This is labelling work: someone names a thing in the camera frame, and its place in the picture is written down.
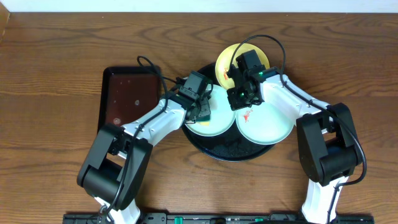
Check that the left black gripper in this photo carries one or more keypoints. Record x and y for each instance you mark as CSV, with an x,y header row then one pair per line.
x,y
203,111

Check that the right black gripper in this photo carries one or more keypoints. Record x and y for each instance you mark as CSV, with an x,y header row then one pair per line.
x,y
235,103

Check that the light blue plate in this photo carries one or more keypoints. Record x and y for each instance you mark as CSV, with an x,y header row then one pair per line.
x,y
222,117
263,124

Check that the yellow plate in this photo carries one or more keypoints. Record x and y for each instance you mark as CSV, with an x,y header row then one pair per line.
x,y
222,63

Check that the green yellow sponge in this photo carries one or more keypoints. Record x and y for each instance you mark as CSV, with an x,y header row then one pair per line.
x,y
205,122

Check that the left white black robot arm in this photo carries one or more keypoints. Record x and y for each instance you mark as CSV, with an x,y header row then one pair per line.
x,y
116,164

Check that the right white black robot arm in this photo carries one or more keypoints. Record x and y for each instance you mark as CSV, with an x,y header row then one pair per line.
x,y
328,146

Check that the round black tray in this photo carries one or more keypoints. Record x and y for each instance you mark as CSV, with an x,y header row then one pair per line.
x,y
230,145

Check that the rectangular dark brown tray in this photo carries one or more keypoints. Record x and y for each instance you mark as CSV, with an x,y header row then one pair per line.
x,y
127,94

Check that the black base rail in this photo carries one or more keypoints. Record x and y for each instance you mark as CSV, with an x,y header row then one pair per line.
x,y
162,218

